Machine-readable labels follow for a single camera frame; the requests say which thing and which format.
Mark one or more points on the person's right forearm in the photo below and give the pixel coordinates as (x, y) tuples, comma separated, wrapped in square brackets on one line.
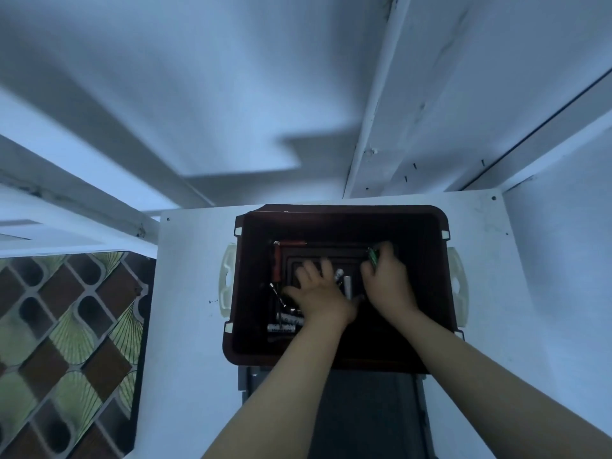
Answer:
[(478, 396)]

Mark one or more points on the person's left hand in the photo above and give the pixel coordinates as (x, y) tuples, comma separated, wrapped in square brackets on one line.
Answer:
[(325, 299)]

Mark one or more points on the green battery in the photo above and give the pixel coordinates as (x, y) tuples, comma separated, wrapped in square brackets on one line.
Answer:
[(373, 255)]

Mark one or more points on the dark brown storage box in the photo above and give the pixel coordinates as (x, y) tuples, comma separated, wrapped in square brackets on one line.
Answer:
[(430, 272)]

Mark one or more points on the pile of batteries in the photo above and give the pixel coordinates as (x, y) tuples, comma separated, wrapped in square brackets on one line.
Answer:
[(285, 322)]

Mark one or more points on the person's left forearm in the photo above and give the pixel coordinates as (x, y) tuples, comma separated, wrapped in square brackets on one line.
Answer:
[(277, 406)]

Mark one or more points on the person's right hand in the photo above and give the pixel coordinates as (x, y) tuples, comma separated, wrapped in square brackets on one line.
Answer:
[(390, 287)]

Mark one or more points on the grey storage box lid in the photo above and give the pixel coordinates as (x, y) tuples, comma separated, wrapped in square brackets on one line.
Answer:
[(368, 416)]

